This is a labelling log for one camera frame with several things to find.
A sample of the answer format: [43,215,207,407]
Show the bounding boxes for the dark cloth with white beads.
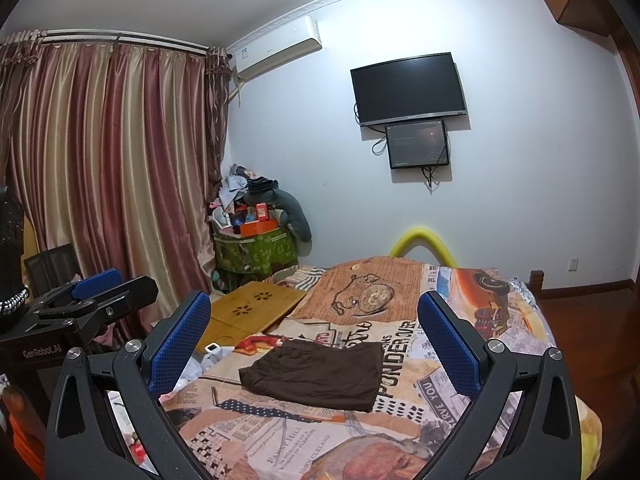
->
[0,185,28,317]

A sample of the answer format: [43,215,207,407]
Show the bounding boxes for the white air conditioner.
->
[227,15,322,81]

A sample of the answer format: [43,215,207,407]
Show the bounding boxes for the grey plush toy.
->
[272,189,313,243]

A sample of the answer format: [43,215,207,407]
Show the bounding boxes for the wooden lap desk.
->
[195,280,307,356]

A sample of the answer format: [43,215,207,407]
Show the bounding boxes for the large black wall television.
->
[350,52,468,128]

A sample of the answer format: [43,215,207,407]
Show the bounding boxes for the green fabric storage box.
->
[212,227,301,291]

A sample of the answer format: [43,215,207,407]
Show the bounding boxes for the pink and beige striped curtain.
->
[0,35,233,341]

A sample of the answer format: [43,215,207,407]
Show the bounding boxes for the orange box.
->
[239,220,277,237]

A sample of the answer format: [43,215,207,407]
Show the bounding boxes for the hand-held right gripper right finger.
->
[415,290,588,480]

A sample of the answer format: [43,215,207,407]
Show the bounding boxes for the white plastic bag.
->
[177,352,236,391]

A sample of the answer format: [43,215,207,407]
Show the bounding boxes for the grey striped cloth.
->
[265,266,326,292]

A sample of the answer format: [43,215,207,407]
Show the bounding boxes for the yellow foam tube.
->
[389,227,458,266]

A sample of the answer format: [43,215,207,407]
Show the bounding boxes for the black monitor cable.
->
[420,162,441,193]

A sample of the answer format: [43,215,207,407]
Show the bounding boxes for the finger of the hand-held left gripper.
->
[37,275,160,335]
[30,268,126,317]

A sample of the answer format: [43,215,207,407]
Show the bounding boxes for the brown shorts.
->
[239,338,385,413]

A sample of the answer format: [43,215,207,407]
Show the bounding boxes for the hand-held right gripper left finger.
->
[44,290,216,480]

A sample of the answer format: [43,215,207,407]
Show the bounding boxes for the curtain rail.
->
[40,30,211,53]

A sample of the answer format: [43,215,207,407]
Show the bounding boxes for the small black wall monitor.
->
[385,120,449,170]

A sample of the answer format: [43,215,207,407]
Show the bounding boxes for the black chair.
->
[22,244,81,301]

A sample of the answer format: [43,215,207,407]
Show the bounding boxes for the printed blanket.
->
[160,255,603,480]

